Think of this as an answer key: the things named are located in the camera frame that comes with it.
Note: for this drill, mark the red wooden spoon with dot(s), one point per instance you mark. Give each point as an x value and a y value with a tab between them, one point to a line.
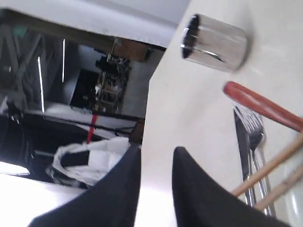
262	105

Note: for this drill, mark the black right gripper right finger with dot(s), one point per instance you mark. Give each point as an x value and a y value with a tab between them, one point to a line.
199	201

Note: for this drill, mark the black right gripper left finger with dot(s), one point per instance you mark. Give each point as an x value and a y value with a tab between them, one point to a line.
111	202

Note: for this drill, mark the silver table knife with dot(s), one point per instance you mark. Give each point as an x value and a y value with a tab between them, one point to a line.
243	144

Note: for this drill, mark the white plastic bag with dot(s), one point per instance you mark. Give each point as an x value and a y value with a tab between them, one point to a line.
85	164

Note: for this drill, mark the wooden chopstick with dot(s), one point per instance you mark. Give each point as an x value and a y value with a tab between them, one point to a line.
283	156
281	189

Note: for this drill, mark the stainless steel cup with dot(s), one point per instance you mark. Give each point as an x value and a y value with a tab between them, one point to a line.
213	43

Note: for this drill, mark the white ceramic bowl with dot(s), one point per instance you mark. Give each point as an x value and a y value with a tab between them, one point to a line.
294	205

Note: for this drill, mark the silver metal fork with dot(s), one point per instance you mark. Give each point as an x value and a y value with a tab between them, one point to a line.
254	128

